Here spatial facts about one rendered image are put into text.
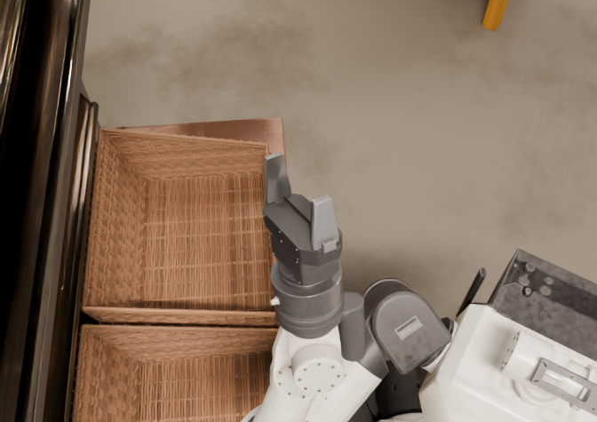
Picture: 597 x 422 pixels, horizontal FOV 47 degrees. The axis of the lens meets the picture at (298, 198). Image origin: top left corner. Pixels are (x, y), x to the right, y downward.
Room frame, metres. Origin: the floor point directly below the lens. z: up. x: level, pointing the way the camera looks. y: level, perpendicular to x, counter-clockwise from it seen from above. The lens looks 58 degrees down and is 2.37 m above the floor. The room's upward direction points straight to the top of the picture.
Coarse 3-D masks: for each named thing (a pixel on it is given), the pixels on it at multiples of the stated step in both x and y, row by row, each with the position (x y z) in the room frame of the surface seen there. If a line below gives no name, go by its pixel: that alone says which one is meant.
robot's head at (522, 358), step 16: (528, 336) 0.32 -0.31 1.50; (512, 352) 0.30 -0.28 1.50; (528, 352) 0.30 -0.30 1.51; (544, 352) 0.30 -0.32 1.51; (512, 368) 0.28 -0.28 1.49; (528, 368) 0.28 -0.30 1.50; (576, 368) 0.28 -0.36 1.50; (592, 368) 0.28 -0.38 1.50; (528, 384) 0.27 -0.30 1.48; (560, 384) 0.26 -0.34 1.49; (576, 384) 0.26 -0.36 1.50; (528, 400) 0.26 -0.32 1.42; (544, 400) 0.26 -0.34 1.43
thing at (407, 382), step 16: (416, 368) 0.66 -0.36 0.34; (384, 384) 0.61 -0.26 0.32; (400, 384) 0.60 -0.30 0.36; (416, 384) 0.60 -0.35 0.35; (368, 400) 0.60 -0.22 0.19; (384, 400) 0.57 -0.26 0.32; (400, 400) 0.56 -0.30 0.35; (416, 400) 0.56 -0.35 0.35; (352, 416) 0.56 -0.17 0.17; (368, 416) 0.56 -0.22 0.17; (384, 416) 0.52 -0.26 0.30
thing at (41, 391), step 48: (48, 0) 1.08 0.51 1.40; (48, 48) 0.94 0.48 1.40; (48, 96) 0.82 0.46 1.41; (0, 144) 0.72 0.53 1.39; (48, 144) 0.71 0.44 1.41; (0, 192) 0.62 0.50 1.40; (0, 240) 0.53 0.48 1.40; (0, 288) 0.44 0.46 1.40; (0, 336) 0.36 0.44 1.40; (48, 336) 0.36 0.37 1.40; (0, 384) 0.29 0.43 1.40
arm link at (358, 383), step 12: (348, 372) 0.32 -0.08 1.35; (360, 372) 0.32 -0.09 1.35; (348, 384) 0.31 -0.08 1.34; (360, 384) 0.31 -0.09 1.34; (372, 384) 0.31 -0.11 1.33; (324, 396) 0.29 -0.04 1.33; (336, 396) 0.29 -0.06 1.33; (348, 396) 0.29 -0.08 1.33; (360, 396) 0.29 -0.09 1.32; (312, 408) 0.28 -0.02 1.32; (324, 408) 0.28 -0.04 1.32; (336, 408) 0.28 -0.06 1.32; (348, 408) 0.28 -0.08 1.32; (252, 420) 0.26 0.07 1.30; (312, 420) 0.26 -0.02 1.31; (324, 420) 0.26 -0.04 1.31; (336, 420) 0.26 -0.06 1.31
